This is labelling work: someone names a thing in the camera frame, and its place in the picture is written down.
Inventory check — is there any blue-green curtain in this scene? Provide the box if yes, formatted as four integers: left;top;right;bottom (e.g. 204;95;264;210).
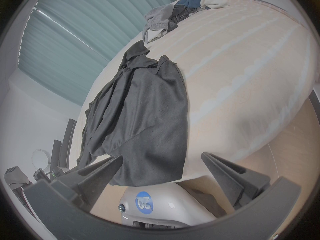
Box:
34;0;187;62
17;8;112;107

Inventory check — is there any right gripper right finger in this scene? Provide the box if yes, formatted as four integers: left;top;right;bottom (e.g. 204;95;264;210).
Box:
201;152;271;209

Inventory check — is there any pile of clothes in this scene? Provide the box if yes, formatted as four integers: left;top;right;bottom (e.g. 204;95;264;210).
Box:
142;0;230;43

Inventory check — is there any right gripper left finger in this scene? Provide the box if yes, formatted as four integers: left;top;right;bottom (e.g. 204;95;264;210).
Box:
49;154;124;212

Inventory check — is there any black T-shirt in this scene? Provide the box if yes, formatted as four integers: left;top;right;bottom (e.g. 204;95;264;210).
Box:
76;40;190;187

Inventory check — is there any bed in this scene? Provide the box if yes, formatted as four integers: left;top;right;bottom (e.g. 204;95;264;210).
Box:
66;0;319;184

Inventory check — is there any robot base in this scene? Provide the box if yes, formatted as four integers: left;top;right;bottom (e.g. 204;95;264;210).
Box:
117;183;227;229

